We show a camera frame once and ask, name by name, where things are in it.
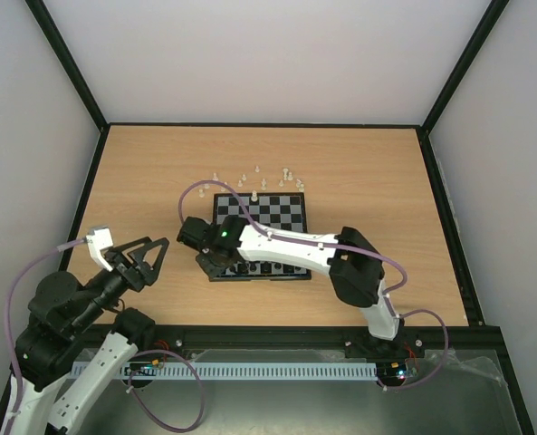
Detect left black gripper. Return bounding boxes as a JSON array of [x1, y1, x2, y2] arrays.
[[73, 236, 172, 330]]

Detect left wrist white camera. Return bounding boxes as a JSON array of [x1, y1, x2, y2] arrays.
[[85, 226, 113, 272]]

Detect black and white chessboard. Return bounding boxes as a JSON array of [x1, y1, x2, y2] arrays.
[[211, 192, 312, 282]]

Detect white chess piece cluster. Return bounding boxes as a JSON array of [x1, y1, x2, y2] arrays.
[[283, 168, 293, 181]]

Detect white slotted cable duct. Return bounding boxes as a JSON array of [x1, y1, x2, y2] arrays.
[[70, 360, 379, 382]]

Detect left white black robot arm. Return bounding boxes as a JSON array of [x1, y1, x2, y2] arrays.
[[0, 227, 169, 434]]

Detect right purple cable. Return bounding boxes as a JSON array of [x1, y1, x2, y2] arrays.
[[178, 179, 451, 392]]

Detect purple cable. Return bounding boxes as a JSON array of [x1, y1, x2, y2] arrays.
[[178, 179, 451, 392], [2, 240, 205, 435]]

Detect black aluminium frame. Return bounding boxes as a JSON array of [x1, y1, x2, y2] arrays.
[[27, 1, 533, 434]]

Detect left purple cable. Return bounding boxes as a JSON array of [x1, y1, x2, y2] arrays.
[[2, 240, 205, 435]]

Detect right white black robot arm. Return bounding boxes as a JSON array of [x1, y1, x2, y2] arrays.
[[177, 216, 405, 355]]

